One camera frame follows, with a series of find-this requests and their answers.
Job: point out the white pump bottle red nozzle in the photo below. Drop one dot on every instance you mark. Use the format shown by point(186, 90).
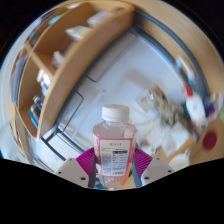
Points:
point(196, 108)

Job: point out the clear bottle with pink drink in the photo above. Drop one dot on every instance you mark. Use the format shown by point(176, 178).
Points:
point(114, 156)

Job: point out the white mug with gold print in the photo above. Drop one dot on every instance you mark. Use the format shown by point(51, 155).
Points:
point(180, 161)

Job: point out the flat round red coaster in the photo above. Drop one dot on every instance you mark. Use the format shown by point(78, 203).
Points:
point(210, 140)

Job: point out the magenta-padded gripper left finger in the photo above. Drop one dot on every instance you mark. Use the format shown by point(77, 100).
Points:
point(83, 163)

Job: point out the wooden shelf unit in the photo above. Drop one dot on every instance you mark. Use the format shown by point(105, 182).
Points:
point(73, 60)

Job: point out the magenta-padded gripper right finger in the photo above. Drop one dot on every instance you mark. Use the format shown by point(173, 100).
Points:
point(145, 163)

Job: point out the grey metal bed frame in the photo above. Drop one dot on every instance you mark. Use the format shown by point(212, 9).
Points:
point(180, 43)

